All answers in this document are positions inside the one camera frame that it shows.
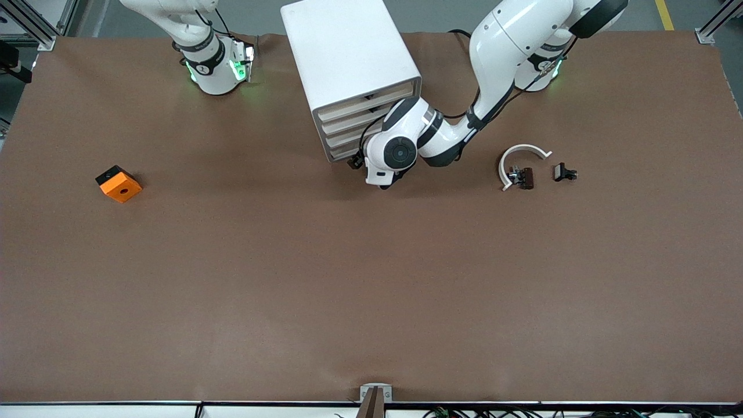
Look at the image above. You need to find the orange and black button box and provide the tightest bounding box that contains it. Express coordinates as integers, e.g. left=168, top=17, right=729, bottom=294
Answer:
left=95, top=165, right=143, bottom=204

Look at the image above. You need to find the brown table mat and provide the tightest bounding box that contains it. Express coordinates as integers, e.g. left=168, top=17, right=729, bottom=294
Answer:
left=0, top=30, right=743, bottom=405

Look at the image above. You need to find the white half-ring pipe clamp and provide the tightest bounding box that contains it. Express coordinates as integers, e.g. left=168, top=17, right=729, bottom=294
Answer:
left=498, top=143, right=553, bottom=192

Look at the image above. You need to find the silver table edge bracket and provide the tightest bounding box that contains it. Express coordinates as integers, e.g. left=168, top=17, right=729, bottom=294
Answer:
left=359, top=383, right=394, bottom=418

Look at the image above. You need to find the aluminium frame profile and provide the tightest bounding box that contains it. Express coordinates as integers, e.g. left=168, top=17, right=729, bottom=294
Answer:
left=0, top=0, right=77, bottom=52
left=695, top=0, right=743, bottom=46

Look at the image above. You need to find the white table edge rail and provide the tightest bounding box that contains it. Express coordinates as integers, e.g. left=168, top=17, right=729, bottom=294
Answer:
left=0, top=401, right=743, bottom=418

